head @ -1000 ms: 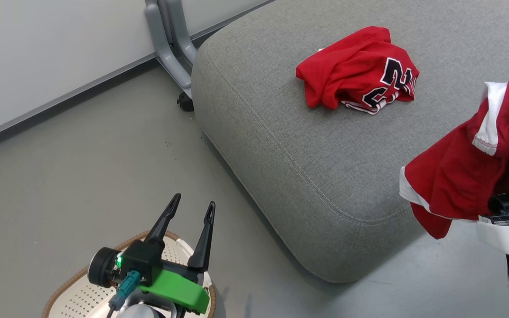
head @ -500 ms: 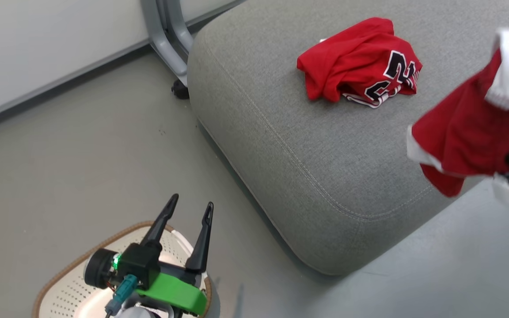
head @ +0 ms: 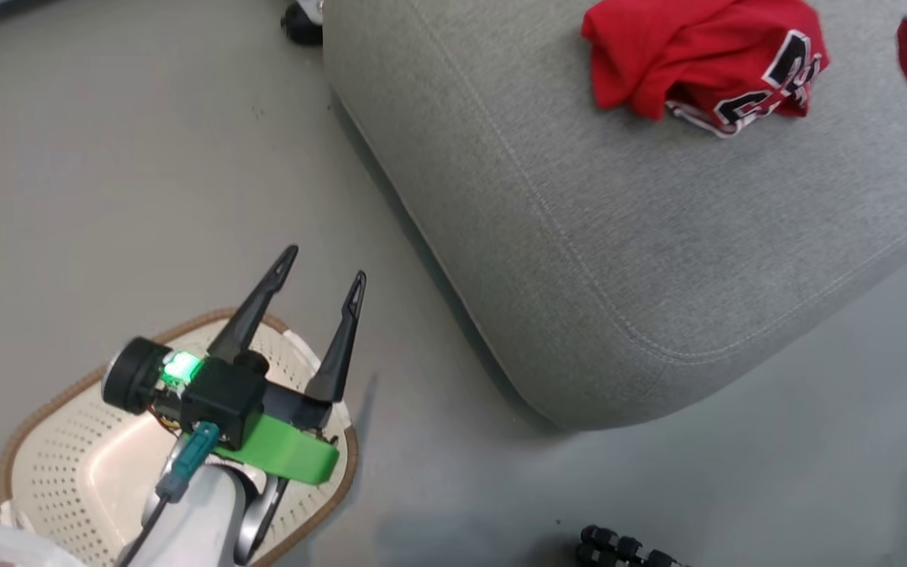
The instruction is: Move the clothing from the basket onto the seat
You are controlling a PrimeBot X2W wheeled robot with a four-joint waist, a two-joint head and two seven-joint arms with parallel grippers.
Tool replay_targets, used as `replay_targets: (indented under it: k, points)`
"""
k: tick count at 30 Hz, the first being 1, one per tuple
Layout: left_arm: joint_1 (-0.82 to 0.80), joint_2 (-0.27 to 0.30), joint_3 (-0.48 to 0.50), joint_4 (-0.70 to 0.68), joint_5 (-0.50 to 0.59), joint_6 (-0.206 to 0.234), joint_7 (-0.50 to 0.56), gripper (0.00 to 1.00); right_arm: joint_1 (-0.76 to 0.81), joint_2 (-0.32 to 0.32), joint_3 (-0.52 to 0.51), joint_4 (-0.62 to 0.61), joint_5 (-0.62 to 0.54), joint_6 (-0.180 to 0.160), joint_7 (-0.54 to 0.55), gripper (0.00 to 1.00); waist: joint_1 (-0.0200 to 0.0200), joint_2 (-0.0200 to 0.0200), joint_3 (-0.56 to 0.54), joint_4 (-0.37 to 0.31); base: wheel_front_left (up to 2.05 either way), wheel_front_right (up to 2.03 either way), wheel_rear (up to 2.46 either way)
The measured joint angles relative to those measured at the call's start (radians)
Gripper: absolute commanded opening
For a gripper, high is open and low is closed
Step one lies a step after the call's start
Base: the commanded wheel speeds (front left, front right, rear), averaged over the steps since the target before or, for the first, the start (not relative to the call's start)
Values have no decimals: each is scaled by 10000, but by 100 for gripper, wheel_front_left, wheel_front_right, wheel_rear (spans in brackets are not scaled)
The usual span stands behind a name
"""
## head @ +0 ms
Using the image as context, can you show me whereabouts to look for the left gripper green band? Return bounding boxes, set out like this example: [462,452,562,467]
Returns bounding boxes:
[101,245,368,486]

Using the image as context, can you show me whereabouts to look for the red basketball jersey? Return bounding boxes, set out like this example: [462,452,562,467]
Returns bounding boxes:
[580,0,831,139]

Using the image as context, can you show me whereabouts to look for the perforated cream laundry basket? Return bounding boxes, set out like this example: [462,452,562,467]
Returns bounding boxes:
[0,308,360,567]

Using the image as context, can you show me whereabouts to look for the black caster wheel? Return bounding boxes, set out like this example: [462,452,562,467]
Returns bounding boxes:
[280,0,325,46]

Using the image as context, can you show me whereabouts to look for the grey sofa cushion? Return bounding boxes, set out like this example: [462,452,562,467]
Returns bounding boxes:
[321,0,907,432]

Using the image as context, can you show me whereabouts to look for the crumpled white cloth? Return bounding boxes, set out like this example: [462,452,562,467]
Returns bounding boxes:
[0,520,89,567]

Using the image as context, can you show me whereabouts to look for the black ribbed object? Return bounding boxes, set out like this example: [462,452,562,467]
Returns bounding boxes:
[575,524,692,567]

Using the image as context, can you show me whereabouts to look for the left cable with teal connector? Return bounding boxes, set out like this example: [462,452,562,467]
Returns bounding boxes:
[117,422,221,567]

